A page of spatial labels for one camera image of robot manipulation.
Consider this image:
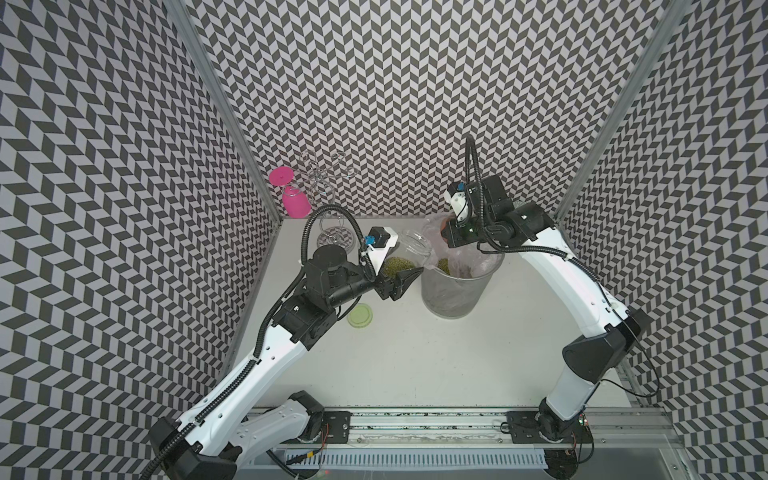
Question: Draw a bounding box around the light green jar lid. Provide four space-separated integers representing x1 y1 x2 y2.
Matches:
347 303 374 329

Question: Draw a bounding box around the grey mesh waste bin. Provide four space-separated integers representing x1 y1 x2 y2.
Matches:
421 264 501 320

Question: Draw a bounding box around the orange jar lid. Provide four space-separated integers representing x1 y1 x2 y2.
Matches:
439 215 454 231

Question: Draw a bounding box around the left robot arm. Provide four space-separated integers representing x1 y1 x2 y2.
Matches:
140 204 423 479

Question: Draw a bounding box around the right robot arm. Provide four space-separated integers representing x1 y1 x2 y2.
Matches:
441 136 651 444

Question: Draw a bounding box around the clear plastic bin liner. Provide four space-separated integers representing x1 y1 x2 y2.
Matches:
421 213 504 279

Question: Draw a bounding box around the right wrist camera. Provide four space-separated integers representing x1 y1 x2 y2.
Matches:
443 181 470 223

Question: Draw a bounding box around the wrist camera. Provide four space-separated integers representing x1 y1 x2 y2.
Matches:
443 181 470 223
362 226 398 277

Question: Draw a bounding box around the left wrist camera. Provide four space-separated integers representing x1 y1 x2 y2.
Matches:
362 226 398 277

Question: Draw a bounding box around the wire stand with pink discs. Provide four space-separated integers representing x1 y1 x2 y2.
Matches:
268 150 357 253

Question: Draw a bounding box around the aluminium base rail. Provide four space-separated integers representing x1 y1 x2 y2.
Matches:
179 406 679 480

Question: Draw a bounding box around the aluminium corner frame post right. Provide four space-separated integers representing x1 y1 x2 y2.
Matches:
555 0 692 224

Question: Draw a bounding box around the aluminium corner frame post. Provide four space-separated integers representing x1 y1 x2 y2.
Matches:
555 0 692 224
163 0 282 223

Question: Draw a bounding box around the aluminium corner frame post left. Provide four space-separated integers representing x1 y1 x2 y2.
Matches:
163 0 282 223

